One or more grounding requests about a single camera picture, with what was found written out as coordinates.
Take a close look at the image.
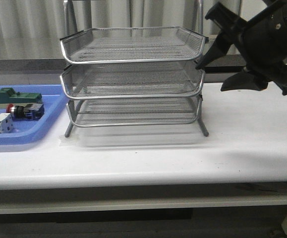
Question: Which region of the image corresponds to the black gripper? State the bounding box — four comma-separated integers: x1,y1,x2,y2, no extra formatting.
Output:
196,0,287,95

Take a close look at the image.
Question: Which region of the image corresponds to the blue plastic tray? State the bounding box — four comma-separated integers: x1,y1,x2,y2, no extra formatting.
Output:
0,84,68,145

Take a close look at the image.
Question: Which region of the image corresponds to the silver mesh tray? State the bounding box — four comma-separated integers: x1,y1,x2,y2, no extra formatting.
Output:
60,61,205,100
60,26,207,64
66,96,202,127

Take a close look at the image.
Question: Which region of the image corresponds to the silver metal rack frame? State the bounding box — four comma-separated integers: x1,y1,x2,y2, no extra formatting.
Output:
63,0,209,137

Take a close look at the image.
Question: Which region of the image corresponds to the dark granite counter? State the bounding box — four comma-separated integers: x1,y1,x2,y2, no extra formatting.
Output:
0,34,248,75

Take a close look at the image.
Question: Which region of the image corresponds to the red emergency stop button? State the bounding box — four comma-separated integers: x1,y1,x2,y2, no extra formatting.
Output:
6,104,45,120

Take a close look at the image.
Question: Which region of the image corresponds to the green terminal block module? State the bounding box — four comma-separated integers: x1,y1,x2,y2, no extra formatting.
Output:
0,87,42,109

